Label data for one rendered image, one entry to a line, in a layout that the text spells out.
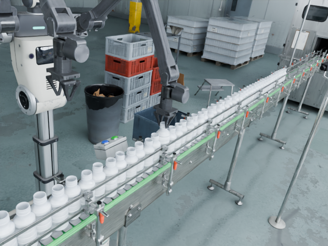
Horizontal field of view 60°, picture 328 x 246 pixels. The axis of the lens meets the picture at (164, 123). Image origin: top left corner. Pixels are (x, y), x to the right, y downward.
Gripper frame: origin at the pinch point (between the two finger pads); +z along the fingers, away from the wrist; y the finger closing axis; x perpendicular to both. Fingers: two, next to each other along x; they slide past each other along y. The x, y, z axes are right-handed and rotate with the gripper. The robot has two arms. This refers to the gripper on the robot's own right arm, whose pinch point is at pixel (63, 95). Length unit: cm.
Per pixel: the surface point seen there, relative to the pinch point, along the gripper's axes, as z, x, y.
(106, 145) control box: 27.6, 20.2, 1.4
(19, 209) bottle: 25.6, -26.2, 14.1
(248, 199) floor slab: 139, 182, 37
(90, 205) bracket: 32.1, -6.0, 21.9
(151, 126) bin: 49, 85, -22
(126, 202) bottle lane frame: 45, 15, 21
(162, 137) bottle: 25, 41, 17
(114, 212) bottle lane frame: 46, 8, 21
